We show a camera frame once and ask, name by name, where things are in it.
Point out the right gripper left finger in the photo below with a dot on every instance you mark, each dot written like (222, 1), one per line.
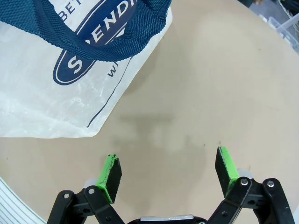
(109, 182)

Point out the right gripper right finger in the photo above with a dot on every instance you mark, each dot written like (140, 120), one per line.
(225, 172)

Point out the clear plastic storage bin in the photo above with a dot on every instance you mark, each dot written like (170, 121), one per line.
(289, 30)

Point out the white ribbed panel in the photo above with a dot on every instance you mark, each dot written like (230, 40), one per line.
(11, 205)

